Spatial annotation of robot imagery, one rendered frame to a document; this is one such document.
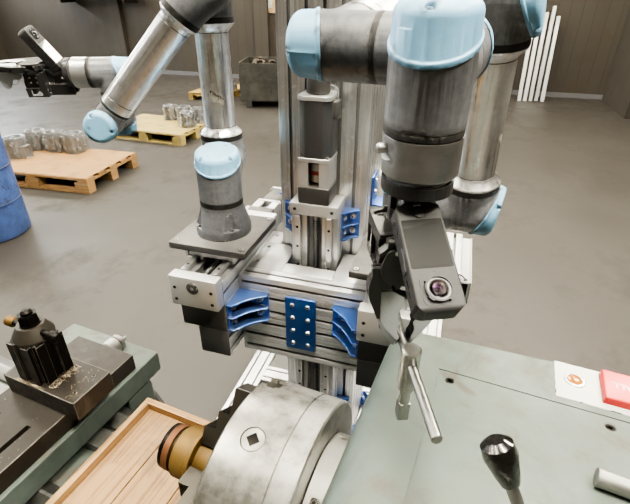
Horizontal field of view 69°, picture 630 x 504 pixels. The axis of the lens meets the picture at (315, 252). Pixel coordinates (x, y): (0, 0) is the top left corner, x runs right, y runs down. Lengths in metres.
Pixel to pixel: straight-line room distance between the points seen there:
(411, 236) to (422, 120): 0.11
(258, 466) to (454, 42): 0.52
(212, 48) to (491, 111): 0.70
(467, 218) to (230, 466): 0.68
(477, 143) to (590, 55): 9.24
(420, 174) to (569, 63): 9.72
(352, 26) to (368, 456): 0.49
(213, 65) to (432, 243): 0.94
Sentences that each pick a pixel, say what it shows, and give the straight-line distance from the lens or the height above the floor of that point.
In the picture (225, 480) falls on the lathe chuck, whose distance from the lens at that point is 0.65.
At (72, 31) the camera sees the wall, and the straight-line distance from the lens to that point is 13.46.
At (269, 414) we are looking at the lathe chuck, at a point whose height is 1.24.
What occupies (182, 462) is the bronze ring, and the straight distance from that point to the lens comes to 0.81.
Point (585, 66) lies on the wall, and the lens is 10.18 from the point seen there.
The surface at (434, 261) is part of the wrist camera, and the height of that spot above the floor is 1.53.
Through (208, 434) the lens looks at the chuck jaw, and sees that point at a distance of 0.80.
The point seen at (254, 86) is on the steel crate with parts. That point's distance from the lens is 8.08.
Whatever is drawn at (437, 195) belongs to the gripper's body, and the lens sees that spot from 0.44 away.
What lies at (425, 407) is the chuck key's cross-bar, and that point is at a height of 1.39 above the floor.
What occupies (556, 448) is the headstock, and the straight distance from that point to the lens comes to 0.69.
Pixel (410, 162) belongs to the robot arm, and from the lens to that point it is 0.42.
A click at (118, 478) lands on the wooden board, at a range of 1.11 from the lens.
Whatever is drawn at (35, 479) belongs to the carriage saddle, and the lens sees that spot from 1.16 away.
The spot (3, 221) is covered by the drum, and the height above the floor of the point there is 0.17.
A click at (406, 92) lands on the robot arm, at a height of 1.68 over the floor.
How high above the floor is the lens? 1.75
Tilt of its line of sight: 30 degrees down
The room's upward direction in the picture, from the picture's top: straight up
